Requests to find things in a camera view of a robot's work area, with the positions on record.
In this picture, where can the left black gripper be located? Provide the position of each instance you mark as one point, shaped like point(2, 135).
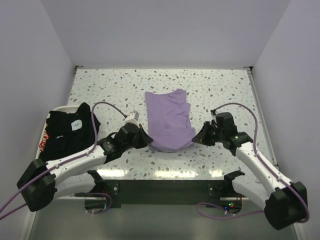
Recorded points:
point(139, 137)

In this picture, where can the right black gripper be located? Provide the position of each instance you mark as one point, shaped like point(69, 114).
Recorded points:
point(208, 133)

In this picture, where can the purple t-shirt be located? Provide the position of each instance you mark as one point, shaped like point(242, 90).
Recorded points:
point(168, 121)

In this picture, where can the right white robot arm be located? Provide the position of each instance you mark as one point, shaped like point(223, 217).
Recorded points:
point(283, 201)

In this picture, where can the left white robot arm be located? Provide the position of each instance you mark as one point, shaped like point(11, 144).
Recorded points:
point(44, 181)

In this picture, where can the black clothes in basket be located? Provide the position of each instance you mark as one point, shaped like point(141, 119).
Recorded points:
point(73, 133)

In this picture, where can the white laundry basket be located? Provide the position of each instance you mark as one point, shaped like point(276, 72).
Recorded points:
point(51, 122)

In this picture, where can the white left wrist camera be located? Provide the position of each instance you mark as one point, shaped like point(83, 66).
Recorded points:
point(132, 118)

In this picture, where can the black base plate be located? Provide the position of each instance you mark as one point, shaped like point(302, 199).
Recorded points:
point(163, 192)

